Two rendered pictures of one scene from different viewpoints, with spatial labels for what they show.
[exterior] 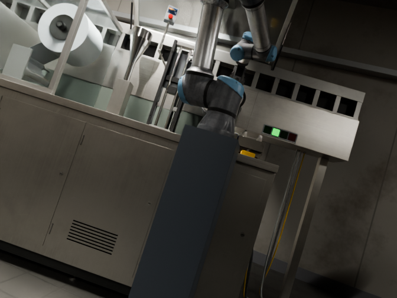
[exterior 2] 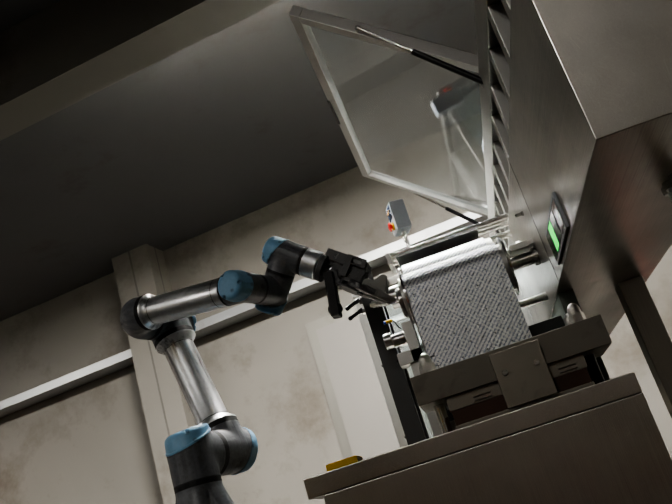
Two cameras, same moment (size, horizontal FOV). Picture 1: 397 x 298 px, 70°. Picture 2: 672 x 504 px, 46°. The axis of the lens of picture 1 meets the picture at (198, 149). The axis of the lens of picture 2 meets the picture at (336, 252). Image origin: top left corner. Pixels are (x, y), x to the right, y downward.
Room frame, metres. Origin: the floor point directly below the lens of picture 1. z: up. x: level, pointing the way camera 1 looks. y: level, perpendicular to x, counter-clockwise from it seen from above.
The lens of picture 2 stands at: (1.65, -1.99, 0.77)
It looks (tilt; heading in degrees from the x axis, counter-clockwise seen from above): 19 degrees up; 92
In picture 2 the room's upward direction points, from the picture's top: 18 degrees counter-clockwise
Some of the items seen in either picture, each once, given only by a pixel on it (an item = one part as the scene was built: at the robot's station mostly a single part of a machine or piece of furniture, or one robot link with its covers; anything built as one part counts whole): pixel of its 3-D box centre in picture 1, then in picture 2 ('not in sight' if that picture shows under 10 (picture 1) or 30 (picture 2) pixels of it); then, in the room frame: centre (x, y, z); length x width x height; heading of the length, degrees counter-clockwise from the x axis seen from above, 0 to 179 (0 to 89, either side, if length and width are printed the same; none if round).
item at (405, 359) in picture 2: not in sight; (419, 385); (1.68, -0.07, 1.05); 0.06 x 0.05 x 0.31; 176
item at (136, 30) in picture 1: (141, 36); not in sight; (1.87, 0.60, 1.50); 0.14 x 0.14 x 0.06
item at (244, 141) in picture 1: (246, 146); (508, 366); (1.86, -0.30, 1.00); 0.40 x 0.16 x 0.06; 176
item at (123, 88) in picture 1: (126, 79); not in sight; (1.87, 0.60, 1.18); 0.14 x 0.14 x 0.57
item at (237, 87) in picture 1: (225, 96); (193, 454); (1.10, -0.04, 1.07); 0.13 x 0.12 x 0.14; 64
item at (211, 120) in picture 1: (218, 124); (202, 502); (1.09, -0.04, 0.95); 0.15 x 0.15 x 0.10
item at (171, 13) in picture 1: (171, 15); (396, 218); (1.78, 0.44, 1.66); 0.07 x 0.07 x 0.10; 12
